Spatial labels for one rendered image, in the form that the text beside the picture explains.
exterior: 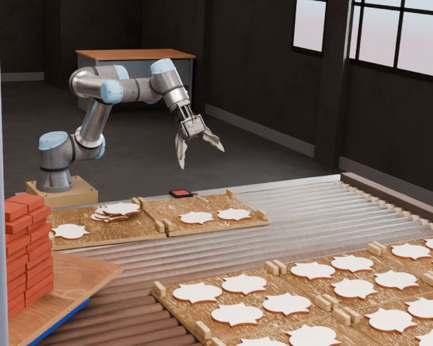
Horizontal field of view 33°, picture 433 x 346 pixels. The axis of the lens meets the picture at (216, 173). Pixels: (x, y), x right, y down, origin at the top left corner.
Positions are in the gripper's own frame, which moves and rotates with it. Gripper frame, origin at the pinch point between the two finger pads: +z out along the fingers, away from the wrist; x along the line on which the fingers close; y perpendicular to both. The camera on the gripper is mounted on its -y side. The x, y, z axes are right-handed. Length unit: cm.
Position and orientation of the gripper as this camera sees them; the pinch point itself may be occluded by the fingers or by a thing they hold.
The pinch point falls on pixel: (203, 161)
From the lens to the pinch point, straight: 239.3
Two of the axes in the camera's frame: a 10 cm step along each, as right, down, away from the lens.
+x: 8.8, -3.8, 2.8
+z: 4.2, 9.1, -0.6
